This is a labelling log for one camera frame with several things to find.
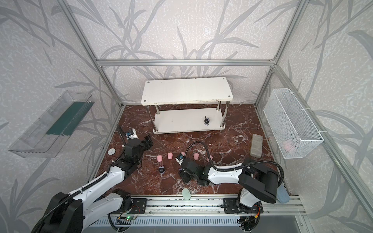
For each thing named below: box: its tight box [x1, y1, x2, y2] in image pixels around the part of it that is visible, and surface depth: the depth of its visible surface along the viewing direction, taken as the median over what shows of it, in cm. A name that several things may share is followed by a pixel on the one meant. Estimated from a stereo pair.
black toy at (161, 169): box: [158, 165, 166, 174], surface depth 84 cm
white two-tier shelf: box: [141, 76, 234, 134], surface depth 89 cm
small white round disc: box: [107, 148, 117, 156], surface depth 96 cm
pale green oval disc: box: [181, 187, 192, 201], surface depth 77 cm
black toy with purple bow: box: [203, 115, 211, 126], surface depth 99 cm
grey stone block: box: [249, 133, 263, 159], surface depth 96 cm
